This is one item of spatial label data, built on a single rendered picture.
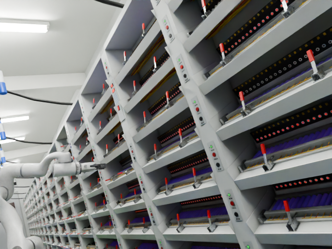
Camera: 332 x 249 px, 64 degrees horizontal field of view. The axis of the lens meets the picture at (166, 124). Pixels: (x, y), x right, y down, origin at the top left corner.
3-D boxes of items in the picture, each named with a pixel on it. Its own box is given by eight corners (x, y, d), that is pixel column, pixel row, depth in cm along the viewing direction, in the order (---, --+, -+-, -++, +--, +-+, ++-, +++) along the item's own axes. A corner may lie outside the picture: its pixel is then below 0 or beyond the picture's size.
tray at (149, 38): (162, 26, 124) (145, 2, 124) (118, 85, 173) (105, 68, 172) (188, 17, 136) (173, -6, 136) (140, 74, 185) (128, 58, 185)
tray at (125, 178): (139, 176, 169) (130, 164, 168) (109, 189, 217) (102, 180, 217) (160, 159, 181) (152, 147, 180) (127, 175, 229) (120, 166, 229)
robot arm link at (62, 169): (72, 160, 177) (72, 174, 176) (51, 161, 170) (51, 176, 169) (75, 161, 169) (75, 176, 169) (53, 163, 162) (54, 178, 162)
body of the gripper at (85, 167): (79, 161, 171) (96, 159, 177) (75, 164, 179) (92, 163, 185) (80, 172, 169) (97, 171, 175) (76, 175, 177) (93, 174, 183)
